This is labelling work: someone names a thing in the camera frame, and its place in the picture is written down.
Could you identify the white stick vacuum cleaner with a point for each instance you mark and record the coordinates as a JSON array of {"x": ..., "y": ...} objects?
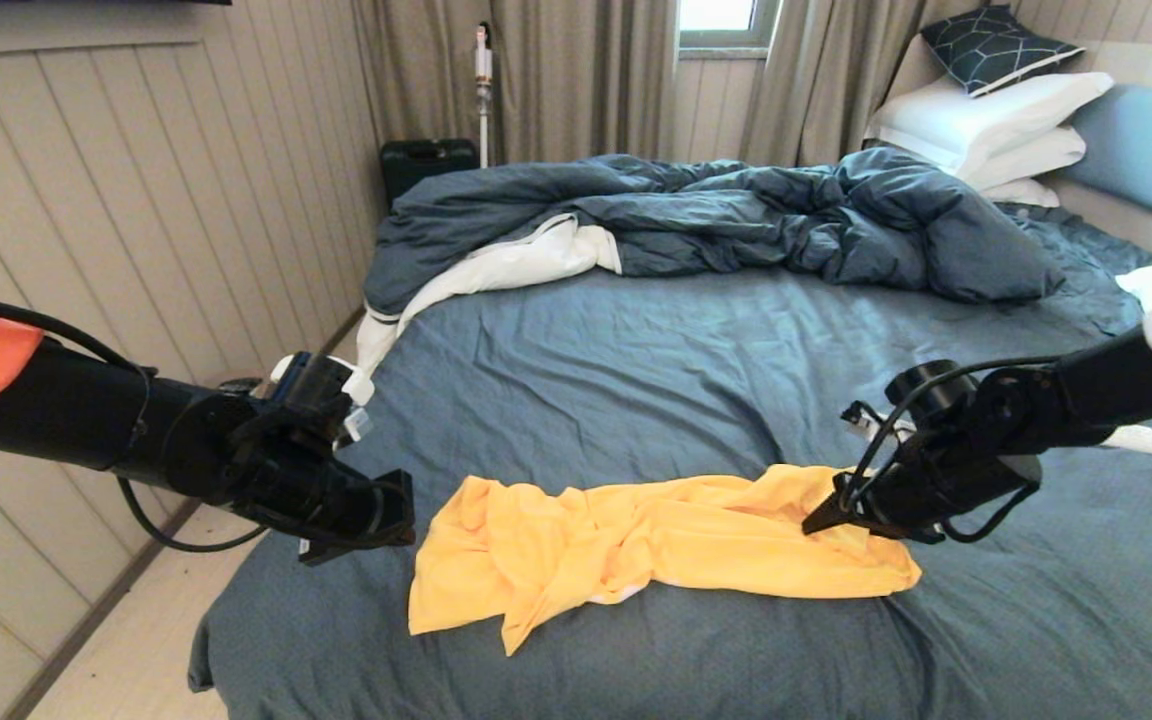
[{"x": 483, "y": 64}]

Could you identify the beige window curtain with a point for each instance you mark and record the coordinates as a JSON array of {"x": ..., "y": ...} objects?
[
  {"x": 816, "y": 75},
  {"x": 576, "y": 75}
]

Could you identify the dark green hard case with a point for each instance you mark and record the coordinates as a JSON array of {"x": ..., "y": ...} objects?
[{"x": 426, "y": 162}]

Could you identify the yellow polo shirt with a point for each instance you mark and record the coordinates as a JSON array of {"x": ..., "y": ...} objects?
[{"x": 716, "y": 540}]

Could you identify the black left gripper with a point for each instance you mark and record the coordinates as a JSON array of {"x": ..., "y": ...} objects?
[{"x": 311, "y": 490}]

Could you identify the dark patterned cushion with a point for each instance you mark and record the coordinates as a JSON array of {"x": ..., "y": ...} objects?
[{"x": 996, "y": 48}]

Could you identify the bed with blue sheet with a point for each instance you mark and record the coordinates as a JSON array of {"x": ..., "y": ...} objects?
[{"x": 686, "y": 350}]

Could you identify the dark blue duvet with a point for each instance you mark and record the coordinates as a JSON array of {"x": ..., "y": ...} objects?
[{"x": 736, "y": 205}]

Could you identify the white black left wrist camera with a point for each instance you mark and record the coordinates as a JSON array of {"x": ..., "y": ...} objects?
[{"x": 321, "y": 385}]

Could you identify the small white label tag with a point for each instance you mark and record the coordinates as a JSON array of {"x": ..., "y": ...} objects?
[{"x": 361, "y": 424}]

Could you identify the dark wall television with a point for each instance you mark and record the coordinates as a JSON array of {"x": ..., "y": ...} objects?
[{"x": 86, "y": 2}]

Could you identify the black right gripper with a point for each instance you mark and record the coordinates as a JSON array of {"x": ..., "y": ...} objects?
[{"x": 956, "y": 485}]

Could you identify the grey framed window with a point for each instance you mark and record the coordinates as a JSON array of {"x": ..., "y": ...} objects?
[{"x": 721, "y": 15}]

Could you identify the white remote control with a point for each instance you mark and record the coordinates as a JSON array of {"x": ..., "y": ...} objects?
[{"x": 1136, "y": 440}]

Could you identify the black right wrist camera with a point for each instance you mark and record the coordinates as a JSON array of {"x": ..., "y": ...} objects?
[{"x": 931, "y": 390}]

